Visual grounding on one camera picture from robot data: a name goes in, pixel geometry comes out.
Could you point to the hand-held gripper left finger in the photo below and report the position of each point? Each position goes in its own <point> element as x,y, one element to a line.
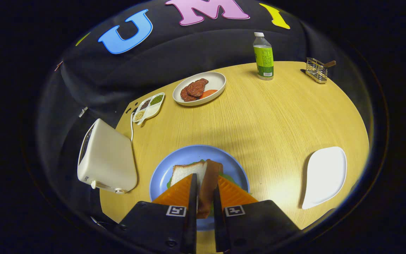
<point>193,211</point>

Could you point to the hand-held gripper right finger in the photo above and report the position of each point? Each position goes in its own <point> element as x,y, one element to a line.
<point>218,218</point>

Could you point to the toasted bread slice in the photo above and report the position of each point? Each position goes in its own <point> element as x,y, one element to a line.
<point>189,173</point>

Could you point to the green lettuce leaf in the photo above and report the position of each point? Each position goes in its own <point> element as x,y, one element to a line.
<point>232,179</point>

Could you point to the blue round plate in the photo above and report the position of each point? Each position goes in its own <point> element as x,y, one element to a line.
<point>164,165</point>

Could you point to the white toaster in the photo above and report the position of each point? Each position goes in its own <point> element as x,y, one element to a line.
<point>109,158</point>

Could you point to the white divided dish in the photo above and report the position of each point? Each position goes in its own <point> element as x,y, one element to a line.
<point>152,111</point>

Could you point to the pile of yellow beans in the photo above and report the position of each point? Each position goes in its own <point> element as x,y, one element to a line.
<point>139,115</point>

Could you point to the white leaf-shaped plate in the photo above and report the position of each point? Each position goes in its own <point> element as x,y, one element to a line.
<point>324,176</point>

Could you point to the brown meat patty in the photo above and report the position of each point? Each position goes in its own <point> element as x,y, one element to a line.
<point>185,96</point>
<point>197,88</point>

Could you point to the pile of dark beans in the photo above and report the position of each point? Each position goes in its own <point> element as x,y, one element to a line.
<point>145,104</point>

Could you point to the pile of green beans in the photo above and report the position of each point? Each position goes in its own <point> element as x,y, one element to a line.
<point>157,99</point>

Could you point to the red tomato slice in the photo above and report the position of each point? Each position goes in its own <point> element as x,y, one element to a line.
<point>208,93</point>

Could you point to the white round plate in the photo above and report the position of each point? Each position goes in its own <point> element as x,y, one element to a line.
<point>217,83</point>

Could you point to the small white clip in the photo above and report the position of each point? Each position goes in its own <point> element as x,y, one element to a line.
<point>83,112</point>

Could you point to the green label plastic bottle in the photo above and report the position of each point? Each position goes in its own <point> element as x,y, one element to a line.
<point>263,58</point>

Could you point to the small reddish clip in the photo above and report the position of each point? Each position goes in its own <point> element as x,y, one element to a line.
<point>58,66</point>

